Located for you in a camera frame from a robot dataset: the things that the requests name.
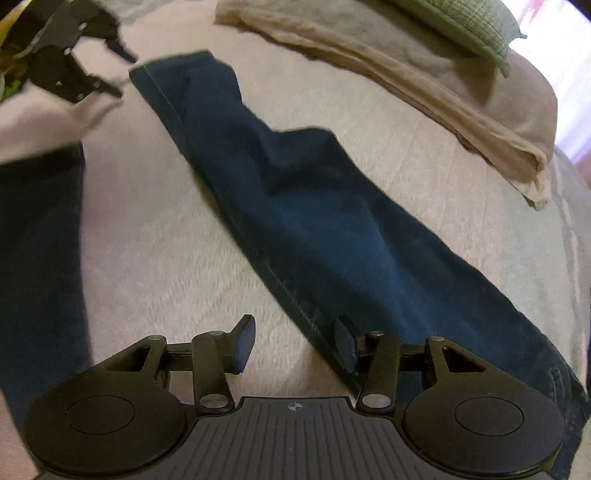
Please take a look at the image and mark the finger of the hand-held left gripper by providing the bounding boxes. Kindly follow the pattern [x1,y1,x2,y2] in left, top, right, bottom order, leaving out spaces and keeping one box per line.
[78,75,125,104]
[104,31,140,64]

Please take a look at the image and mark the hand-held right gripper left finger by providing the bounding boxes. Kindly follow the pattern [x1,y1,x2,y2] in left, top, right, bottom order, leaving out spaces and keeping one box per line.
[99,314,257,414]

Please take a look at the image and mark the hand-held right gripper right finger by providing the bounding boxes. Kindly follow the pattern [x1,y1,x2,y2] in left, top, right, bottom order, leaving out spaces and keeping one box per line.
[333,315,492,411]

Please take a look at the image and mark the dark blue denim pants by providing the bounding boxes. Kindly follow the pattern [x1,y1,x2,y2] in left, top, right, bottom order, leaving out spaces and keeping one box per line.
[128,50,589,480]

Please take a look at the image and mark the yellow green cloth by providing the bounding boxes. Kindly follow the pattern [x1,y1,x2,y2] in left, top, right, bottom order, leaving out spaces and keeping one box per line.
[0,0,31,100]

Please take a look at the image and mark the white cloth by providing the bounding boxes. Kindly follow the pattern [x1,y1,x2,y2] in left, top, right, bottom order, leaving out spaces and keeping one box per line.
[0,85,123,162]

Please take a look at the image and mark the person's dark clothing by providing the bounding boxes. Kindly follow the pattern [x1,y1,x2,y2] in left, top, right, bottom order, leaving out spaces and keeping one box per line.
[0,145,90,430]

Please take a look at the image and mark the beige pillow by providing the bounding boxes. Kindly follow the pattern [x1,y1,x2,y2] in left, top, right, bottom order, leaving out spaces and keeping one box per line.
[215,0,559,210]

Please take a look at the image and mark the green pillow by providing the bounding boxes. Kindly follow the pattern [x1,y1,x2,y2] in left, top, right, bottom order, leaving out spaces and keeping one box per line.
[388,0,527,78]

